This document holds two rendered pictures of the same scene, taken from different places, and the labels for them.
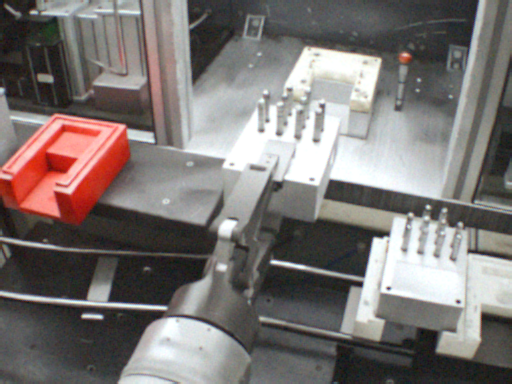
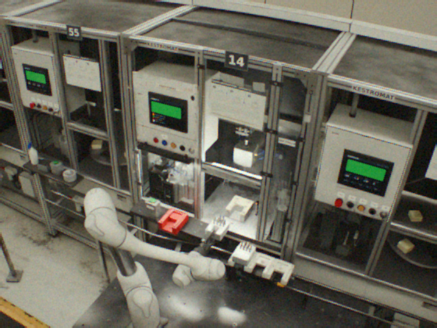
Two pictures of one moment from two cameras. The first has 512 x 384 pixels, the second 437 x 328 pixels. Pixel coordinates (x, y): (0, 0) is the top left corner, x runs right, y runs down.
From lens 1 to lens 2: 1.94 m
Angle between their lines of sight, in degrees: 9
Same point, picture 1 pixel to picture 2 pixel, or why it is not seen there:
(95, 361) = (172, 265)
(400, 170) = (248, 231)
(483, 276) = (260, 257)
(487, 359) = (255, 274)
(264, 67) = (225, 197)
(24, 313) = not seen: hidden behind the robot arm
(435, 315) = (243, 262)
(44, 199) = (168, 227)
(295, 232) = (229, 242)
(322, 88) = (236, 208)
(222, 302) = (200, 250)
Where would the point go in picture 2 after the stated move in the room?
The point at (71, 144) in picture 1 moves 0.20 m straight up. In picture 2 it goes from (175, 215) to (173, 190)
